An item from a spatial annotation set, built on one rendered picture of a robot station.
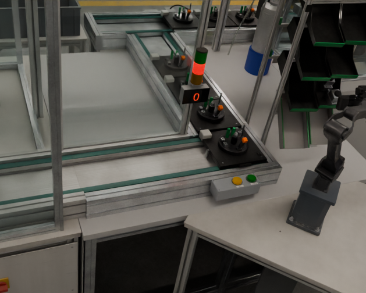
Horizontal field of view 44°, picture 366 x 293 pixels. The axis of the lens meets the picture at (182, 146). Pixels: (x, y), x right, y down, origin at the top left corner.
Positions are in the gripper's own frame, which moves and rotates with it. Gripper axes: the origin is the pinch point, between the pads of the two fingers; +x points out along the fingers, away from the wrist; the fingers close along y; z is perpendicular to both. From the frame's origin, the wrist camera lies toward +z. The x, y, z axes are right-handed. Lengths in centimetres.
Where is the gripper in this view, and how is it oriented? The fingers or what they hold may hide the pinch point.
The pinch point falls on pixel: (351, 99)
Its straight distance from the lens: 206.9
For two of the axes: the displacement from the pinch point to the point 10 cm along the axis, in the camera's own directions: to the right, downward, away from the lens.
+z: 1.0, -9.0, -4.2
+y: -9.7, 0.1, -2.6
